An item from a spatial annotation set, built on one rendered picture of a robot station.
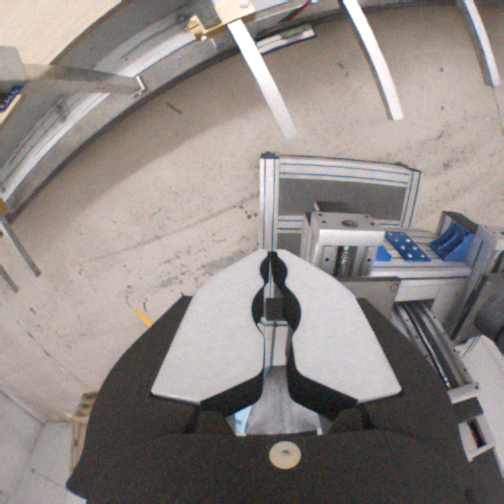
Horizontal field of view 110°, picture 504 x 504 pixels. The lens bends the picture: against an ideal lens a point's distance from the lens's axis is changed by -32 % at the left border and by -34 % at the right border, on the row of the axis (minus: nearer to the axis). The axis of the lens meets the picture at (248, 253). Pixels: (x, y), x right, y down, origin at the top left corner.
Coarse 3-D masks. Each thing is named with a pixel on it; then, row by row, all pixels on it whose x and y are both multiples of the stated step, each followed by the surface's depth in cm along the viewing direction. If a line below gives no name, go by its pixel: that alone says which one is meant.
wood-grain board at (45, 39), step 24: (0, 0) 23; (24, 0) 26; (48, 0) 28; (72, 0) 29; (96, 0) 31; (120, 0) 31; (0, 24) 27; (24, 24) 30; (48, 24) 31; (72, 24) 33; (96, 24) 35; (24, 48) 33; (48, 48) 35; (24, 96) 41; (0, 120) 42
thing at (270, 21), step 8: (328, 0) 38; (336, 0) 39; (296, 8) 40; (304, 8) 41; (312, 8) 42; (320, 8) 43; (328, 8) 44; (336, 8) 45; (272, 16) 42; (280, 16) 43; (296, 16) 46; (304, 16) 47; (256, 24) 44; (264, 24) 46; (272, 24) 47; (280, 24) 49; (256, 32) 50
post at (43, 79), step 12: (36, 72) 23; (48, 72) 25; (60, 72) 28; (72, 72) 31; (84, 72) 34; (96, 72) 38; (36, 84) 24; (48, 84) 26; (60, 84) 29; (72, 84) 32; (84, 84) 35; (96, 84) 38; (108, 84) 42; (120, 84) 46; (132, 84) 52; (144, 84) 57; (132, 96) 58
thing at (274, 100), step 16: (224, 0) 36; (240, 32) 40; (240, 48) 42; (256, 48) 42; (256, 64) 43; (256, 80) 47; (272, 80) 45; (272, 96) 47; (272, 112) 48; (288, 128) 50
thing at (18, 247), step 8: (0, 216) 66; (0, 224) 66; (8, 224) 69; (8, 232) 68; (8, 240) 70; (16, 240) 71; (16, 248) 71; (24, 248) 74; (24, 256) 74; (24, 264) 74; (32, 264) 76; (32, 272) 76; (40, 272) 79
